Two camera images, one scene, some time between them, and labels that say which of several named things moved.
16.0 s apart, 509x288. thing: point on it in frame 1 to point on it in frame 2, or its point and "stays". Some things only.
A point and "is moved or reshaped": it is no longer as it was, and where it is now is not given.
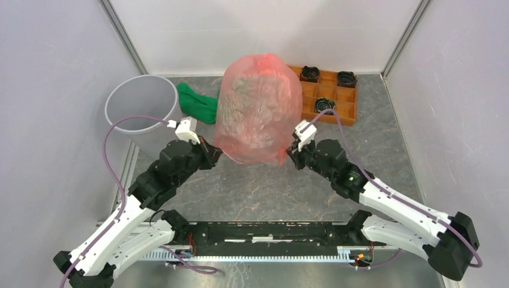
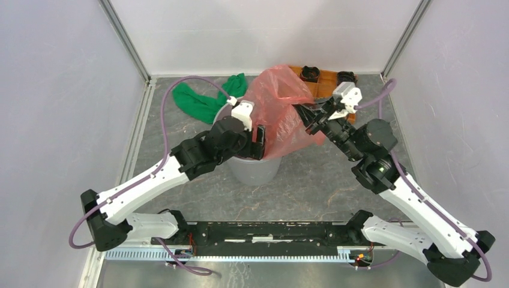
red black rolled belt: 310,74 stays
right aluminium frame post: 406,38 stays
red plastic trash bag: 259,108 is moved or reshaped
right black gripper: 296,155 to 309,112
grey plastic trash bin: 143,95 to 246,170
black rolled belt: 346,78 stays
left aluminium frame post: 108,7 stays
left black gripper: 210,153 to 256,150
